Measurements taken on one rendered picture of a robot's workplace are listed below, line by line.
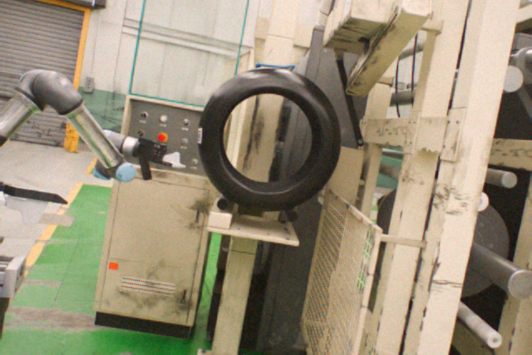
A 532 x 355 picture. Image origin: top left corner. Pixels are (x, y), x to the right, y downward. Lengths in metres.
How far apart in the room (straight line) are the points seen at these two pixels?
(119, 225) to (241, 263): 0.73
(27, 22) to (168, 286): 9.05
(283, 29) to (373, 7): 0.67
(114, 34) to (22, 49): 1.89
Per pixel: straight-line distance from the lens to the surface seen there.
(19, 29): 11.09
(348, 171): 2.11
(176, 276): 2.57
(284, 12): 2.19
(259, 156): 2.13
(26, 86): 1.76
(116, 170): 1.79
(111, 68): 10.73
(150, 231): 2.53
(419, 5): 1.55
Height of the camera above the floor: 1.23
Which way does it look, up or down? 3 degrees down
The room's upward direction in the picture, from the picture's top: 10 degrees clockwise
